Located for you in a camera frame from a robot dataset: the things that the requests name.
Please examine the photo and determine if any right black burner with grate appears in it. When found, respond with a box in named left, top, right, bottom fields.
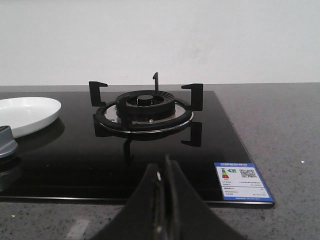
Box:
left=89, top=73, right=204, bottom=161

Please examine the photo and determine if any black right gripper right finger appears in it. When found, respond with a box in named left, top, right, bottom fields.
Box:
left=164, top=156, right=241, bottom=240

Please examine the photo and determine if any black glass gas cooktop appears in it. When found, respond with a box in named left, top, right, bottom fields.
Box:
left=0, top=91, right=275, bottom=208

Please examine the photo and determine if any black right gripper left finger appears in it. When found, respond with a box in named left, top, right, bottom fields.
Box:
left=92, top=163, right=166, bottom=240

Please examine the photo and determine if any blue energy label sticker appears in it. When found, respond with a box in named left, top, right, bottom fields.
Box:
left=214, top=162, right=274, bottom=203

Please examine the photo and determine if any white round plate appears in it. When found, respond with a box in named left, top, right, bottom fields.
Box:
left=0, top=97, right=62, bottom=139

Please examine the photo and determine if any right silver stove knob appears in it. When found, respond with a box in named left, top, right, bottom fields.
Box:
left=0, top=125, right=18, bottom=159

